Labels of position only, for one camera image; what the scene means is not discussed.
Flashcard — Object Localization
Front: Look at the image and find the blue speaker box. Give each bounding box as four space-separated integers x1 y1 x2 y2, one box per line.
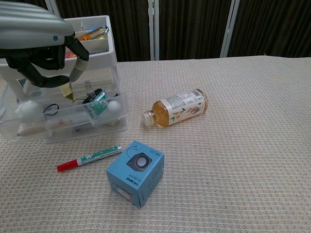
105 140 165 208

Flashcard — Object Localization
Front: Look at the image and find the amber tea bottle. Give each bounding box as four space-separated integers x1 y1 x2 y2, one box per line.
141 88 209 129

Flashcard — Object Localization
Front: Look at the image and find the green toy keychain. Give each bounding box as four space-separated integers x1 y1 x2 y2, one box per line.
82 89 109 117

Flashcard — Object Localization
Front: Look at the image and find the red-capped green marker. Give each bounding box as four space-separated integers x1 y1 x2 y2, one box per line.
56 145 123 172

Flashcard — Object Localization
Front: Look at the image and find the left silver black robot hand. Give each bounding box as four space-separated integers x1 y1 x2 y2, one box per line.
0 0 89 88

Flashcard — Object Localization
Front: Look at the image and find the white ping-pong ball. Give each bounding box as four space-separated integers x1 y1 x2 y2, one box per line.
106 100 121 114

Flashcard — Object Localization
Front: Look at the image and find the clear plastic drawer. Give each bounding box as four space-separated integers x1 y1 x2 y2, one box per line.
0 70 129 144

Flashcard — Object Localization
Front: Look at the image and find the beige woven tablecloth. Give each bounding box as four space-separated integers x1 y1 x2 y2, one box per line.
0 55 311 233

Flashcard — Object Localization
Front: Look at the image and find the white plastic drawer organizer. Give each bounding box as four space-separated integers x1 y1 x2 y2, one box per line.
0 15 122 133

